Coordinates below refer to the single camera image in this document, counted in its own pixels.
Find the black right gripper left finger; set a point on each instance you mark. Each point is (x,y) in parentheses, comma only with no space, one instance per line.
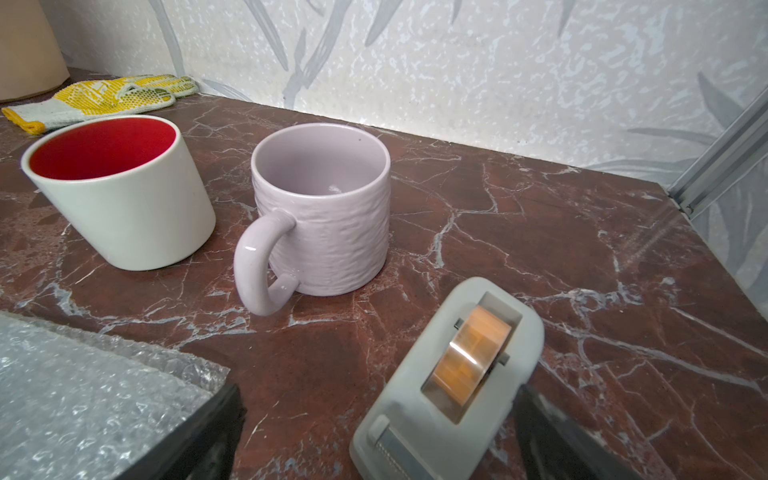
(202,447)

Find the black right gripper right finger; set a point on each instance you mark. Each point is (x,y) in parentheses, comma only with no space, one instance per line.
(554,446)

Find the clear bubble wrap sheet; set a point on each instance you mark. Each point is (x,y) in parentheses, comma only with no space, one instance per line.
(81,405)

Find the lilac textured ceramic mug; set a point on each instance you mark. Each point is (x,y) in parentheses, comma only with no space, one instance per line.
(322,192)

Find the grey tape dispenser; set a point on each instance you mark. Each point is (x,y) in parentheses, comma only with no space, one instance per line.
(446,401)

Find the white mug red inside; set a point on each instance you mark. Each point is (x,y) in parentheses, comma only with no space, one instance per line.
(128,185)

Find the yellow white work glove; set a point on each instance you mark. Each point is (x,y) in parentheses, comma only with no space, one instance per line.
(97,99)

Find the beige flower pot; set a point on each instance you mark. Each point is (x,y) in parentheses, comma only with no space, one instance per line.
(31,59)

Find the aluminium frame crossbar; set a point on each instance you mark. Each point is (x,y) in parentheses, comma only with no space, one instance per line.
(731,156)

